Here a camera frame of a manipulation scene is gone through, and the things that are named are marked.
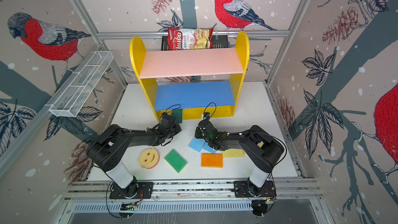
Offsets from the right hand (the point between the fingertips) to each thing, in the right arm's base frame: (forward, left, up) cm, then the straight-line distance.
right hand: (194, 131), depth 92 cm
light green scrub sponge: (-17, +9, -2) cm, 19 cm away
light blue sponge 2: (-16, -9, +14) cm, 23 cm away
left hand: (+3, +9, 0) cm, 9 cm away
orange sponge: (-16, -11, -2) cm, 20 cm away
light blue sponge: (-7, -2, -1) cm, 8 cm away
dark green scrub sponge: (+12, +13, 0) cm, 18 cm away
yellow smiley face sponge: (-17, +23, +1) cm, 29 cm away
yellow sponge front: (-11, -23, -3) cm, 25 cm away
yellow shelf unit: (+45, -3, -3) cm, 45 cm away
